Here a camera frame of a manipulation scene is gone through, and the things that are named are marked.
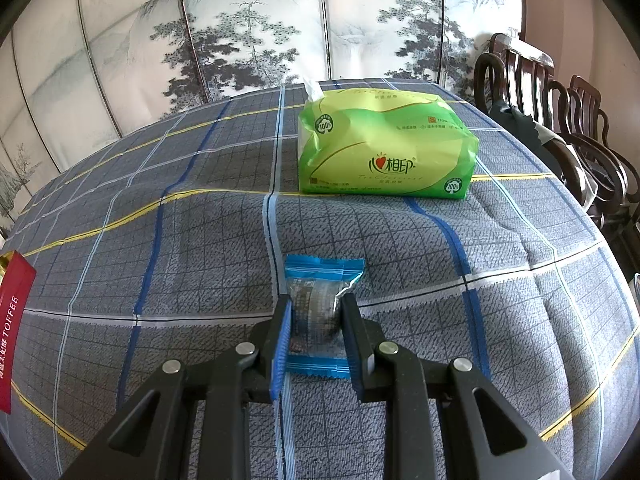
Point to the blue snack packet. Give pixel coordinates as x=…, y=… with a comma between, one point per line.
x=317, y=285

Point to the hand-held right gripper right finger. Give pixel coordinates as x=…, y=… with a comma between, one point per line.
x=350, y=350

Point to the blue plaid tablecloth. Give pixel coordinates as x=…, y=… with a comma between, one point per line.
x=175, y=260

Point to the dark cloth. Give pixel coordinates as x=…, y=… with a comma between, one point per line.
x=515, y=122

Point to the green tissue pack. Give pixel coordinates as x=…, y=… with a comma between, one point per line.
x=385, y=145

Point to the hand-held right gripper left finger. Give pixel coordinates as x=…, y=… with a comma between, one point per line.
x=281, y=350

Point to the painted landscape folding screen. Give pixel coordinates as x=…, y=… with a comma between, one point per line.
x=250, y=25

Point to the red and gold tin box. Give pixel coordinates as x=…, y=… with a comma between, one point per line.
x=15, y=320

